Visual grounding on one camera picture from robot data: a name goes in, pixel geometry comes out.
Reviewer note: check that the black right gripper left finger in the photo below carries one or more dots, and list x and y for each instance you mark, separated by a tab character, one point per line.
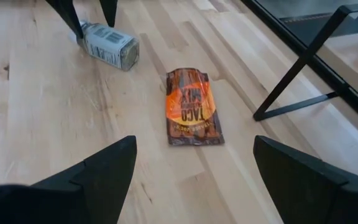
82	199

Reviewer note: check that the white-lid bagel seasoning jar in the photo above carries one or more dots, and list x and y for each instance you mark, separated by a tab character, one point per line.
110	45

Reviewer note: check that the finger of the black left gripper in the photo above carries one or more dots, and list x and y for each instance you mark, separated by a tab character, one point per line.
109	11
67	15

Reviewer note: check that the orange taco seasoning packet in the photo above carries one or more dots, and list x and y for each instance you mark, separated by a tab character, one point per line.
194	105

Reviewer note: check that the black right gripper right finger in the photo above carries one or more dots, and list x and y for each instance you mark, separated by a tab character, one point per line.
315	202

